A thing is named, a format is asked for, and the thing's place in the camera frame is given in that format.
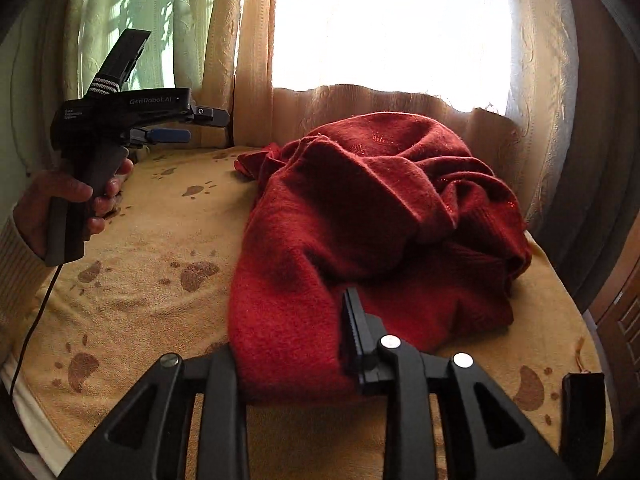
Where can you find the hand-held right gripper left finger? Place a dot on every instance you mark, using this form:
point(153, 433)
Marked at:
point(220, 385)

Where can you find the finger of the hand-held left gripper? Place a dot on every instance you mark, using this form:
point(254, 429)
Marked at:
point(170, 135)
point(212, 116)

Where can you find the cream bed sheet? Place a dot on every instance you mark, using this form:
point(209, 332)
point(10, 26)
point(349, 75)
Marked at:
point(35, 410)

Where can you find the yellow paw print blanket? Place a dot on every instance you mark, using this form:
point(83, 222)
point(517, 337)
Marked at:
point(165, 240)

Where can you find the brown wooden door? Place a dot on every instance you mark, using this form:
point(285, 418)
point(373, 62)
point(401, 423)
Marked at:
point(625, 340)

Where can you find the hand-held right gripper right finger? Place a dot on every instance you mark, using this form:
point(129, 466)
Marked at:
point(357, 345)

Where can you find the person's left forearm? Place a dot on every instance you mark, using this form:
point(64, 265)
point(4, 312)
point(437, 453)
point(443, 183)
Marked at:
point(20, 280)

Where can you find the red knit sweater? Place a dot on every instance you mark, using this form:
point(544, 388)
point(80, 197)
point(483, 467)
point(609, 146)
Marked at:
point(375, 210)

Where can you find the person's left hand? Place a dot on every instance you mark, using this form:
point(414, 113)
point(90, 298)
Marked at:
point(45, 195)

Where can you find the black rectangular object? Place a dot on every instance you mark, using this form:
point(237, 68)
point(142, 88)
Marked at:
point(582, 410)

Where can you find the beige sheer curtain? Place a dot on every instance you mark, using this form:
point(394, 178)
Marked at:
point(310, 110)

